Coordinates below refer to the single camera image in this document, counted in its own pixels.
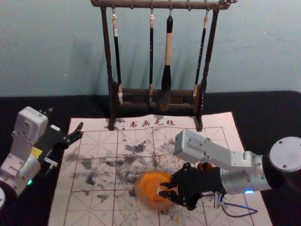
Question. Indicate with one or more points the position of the dark wooden brush rack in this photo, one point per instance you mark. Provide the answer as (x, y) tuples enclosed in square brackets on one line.
[(107, 58)]

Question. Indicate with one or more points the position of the black table cloth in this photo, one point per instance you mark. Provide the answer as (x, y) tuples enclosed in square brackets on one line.
[(265, 113)]

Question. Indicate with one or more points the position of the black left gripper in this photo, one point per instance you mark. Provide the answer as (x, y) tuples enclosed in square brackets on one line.
[(50, 140)]

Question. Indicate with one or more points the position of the white felt mat red grid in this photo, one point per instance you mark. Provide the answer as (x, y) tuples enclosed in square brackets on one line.
[(105, 188)]

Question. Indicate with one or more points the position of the pale wall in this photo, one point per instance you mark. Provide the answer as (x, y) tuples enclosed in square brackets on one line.
[(47, 47)]

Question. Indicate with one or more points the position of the thick tan calligraphy brush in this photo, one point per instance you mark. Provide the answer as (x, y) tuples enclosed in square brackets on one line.
[(167, 51)]

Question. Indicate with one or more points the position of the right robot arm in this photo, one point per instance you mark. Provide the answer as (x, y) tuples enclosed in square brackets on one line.
[(244, 174)]

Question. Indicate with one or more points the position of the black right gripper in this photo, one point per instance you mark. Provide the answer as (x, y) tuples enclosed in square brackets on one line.
[(202, 181)]

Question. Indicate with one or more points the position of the thin black calligraphy brush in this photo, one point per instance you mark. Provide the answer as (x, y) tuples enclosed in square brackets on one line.
[(116, 58), (151, 58), (201, 54)]

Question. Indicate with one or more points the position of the orange translucent bowl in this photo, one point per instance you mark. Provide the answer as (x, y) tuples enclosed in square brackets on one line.
[(149, 186)]

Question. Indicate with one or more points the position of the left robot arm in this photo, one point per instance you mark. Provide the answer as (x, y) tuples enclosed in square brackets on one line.
[(24, 131)]

